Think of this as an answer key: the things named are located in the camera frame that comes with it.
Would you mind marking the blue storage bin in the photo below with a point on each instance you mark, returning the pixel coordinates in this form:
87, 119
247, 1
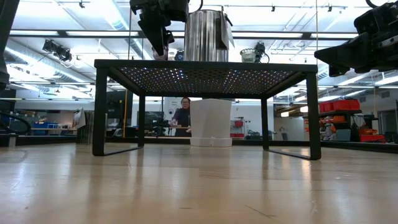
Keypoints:
46, 125

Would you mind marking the person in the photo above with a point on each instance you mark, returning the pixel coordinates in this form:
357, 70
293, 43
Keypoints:
183, 119

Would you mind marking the white paper sheet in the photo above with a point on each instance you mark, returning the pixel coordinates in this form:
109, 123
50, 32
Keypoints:
79, 118

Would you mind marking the black storage rack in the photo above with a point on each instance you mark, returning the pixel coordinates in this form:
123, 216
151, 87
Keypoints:
342, 111

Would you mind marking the black perforated metal shelf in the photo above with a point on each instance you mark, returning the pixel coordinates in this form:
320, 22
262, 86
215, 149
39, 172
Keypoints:
202, 66

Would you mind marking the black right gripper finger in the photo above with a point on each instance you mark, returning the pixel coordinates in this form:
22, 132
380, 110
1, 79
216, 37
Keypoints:
348, 53

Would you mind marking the black track light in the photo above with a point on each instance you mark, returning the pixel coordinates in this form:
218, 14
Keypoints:
57, 51

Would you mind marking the green glass candle holder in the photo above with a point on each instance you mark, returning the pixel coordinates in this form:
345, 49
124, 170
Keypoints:
247, 56

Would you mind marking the pink glass candle holder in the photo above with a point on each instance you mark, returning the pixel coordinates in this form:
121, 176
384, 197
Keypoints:
160, 57

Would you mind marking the black ceiling-mounted device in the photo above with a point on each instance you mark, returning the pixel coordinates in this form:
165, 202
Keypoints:
259, 49

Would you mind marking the black round ceiling fixture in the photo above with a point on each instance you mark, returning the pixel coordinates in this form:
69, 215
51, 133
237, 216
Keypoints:
180, 56

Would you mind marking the silver metal candle holder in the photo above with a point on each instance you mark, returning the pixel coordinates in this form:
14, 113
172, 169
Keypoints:
203, 37

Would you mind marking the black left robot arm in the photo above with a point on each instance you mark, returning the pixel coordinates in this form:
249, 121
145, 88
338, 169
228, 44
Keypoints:
6, 31

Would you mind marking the white hexagonal planter pot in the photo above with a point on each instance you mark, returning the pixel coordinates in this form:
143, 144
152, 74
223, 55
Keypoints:
211, 121

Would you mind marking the red plastic storage bin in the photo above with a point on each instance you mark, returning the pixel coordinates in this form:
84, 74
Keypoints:
326, 107
346, 104
371, 137

